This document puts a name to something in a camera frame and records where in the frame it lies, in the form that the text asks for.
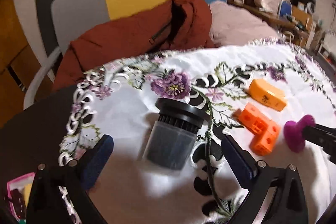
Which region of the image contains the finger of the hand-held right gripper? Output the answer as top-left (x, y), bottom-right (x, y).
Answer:
top-left (302, 123), bottom-right (336, 155)

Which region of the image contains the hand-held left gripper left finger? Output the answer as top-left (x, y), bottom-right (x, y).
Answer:
top-left (26, 134), bottom-right (114, 224)

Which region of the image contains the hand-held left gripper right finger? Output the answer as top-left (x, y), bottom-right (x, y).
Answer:
top-left (221, 135), bottom-right (309, 224)

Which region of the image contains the purple plastic spool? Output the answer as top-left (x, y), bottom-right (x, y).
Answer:
top-left (284, 114), bottom-right (315, 153)

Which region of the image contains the black filter with clear cup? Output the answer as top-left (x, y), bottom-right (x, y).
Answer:
top-left (142, 98), bottom-right (213, 177)

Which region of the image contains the pink box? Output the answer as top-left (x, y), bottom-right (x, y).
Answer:
top-left (5, 172), bottom-right (36, 222)

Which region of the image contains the orange angled cube block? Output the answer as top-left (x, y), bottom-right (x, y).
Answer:
top-left (232, 103), bottom-right (281, 156)

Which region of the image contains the white embroidered tablecloth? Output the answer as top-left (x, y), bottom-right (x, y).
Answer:
top-left (59, 38), bottom-right (336, 224)

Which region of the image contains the orange wedge block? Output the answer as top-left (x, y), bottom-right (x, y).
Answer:
top-left (248, 79), bottom-right (288, 111)

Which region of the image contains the white storage shelf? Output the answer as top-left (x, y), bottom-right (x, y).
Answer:
top-left (316, 30), bottom-right (336, 62)

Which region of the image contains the white round stool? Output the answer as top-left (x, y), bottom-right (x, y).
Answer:
top-left (282, 31), bottom-right (296, 42)

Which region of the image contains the rust red jacket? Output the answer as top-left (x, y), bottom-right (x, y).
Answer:
top-left (52, 0), bottom-right (217, 92)

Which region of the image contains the yellow wooden cabinet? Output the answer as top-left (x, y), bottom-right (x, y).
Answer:
top-left (0, 0), bottom-right (53, 130)

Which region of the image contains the small blue chair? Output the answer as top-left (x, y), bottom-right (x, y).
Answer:
top-left (278, 0), bottom-right (292, 17)

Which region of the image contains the pink blanket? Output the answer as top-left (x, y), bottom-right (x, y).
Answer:
top-left (209, 1), bottom-right (282, 47)

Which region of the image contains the wooden desk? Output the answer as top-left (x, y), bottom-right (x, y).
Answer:
top-left (227, 0), bottom-right (309, 38)

